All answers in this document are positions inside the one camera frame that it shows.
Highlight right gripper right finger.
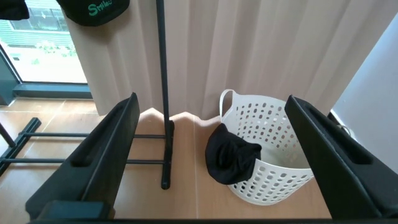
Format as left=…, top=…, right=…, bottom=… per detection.
left=284, top=95, right=398, bottom=218

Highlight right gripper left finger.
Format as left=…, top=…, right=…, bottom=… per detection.
left=25, top=92, right=141, bottom=220

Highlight black shorts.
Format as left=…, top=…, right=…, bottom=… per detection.
left=0, top=0, right=131, bottom=27

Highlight white laundry basket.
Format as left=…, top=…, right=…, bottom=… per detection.
left=219, top=88, right=315, bottom=207

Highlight black clothes rack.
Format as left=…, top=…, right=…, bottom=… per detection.
left=0, top=0, right=175, bottom=190

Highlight window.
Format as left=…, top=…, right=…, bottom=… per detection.
left=0, top=0, right=94, bottom=106

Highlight beige curtain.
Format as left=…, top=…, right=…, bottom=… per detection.
left=62, top=0, right=398, bottom=121

